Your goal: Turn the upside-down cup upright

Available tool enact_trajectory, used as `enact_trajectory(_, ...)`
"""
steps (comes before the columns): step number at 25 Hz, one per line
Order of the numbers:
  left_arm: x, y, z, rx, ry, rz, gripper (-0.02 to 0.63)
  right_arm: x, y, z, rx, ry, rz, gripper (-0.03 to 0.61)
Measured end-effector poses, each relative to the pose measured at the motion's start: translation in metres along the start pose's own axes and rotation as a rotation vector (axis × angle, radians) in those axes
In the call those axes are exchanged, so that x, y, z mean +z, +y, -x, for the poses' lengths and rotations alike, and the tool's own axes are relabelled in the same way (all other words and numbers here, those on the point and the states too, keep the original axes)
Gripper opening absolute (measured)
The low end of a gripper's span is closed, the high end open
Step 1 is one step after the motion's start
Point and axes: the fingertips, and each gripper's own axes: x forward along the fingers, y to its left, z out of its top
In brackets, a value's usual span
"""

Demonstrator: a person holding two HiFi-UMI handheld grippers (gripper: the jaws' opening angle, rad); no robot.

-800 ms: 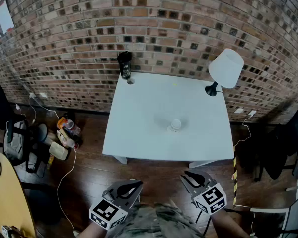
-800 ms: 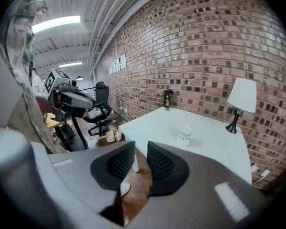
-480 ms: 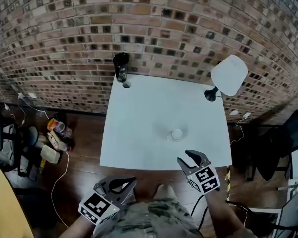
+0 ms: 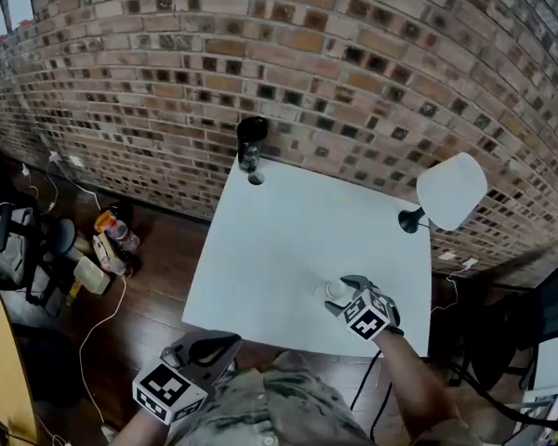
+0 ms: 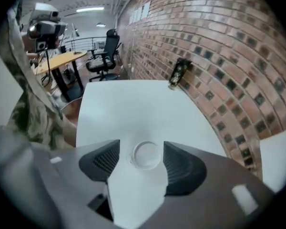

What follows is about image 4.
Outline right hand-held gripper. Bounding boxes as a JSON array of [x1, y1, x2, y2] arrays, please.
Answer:
[[324, 274, 405, 343]]

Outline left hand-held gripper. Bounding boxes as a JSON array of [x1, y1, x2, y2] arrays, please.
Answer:
[[131, 330, 243, 426]]

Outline small white object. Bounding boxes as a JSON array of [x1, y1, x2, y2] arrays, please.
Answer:
[[325, 278, 351, 300]]

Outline person's right forearm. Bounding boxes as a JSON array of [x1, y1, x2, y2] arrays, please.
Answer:
[[375, 328, 464, 439]]

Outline person's left forearm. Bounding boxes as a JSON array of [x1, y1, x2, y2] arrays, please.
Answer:
[[119, 406, 174, 446]]

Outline person's camouflage clothing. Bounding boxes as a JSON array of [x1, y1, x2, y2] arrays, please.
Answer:
[[171, 349, 480, 446]]

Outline white shade table lamp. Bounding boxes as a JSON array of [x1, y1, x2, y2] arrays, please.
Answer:
[[397, 151, 489, 236]]

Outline clear plastic bottle red label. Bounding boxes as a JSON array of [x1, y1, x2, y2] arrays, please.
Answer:
[[107, 219, 141, 253]]

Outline round wooden table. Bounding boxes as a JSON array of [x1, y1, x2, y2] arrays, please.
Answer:
[[0, 267, 39, 446]]

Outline orange snack packet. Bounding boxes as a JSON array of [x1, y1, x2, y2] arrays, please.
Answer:
[[94, 209, 119, 234]]

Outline black tumbler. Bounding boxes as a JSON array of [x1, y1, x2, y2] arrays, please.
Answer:
[[235, 115, 269, 175]]

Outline black round stool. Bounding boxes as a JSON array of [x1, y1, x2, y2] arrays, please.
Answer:
[[44, 217, 78, 257]]

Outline black office chair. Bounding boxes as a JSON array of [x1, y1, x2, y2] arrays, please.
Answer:
[[464, 264, 558, 392]]

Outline grey backpack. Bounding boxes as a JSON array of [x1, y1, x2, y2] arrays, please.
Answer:
[[0, 202, 41, 293]]

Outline white board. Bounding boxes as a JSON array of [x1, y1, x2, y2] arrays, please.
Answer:
[[529, 332, 558, 399]]

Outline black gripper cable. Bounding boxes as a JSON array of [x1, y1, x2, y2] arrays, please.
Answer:
[[369, 378, 394, 441], [350, 349, 383, 412]]

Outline long white floor cable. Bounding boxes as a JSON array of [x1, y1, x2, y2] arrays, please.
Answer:
[[77, 274, 129, 426]]

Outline white charger with cable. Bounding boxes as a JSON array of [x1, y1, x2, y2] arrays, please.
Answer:
[[430, 257, 480, 316], [46, 151, 102, 213], [20, 164, 41, 202]]

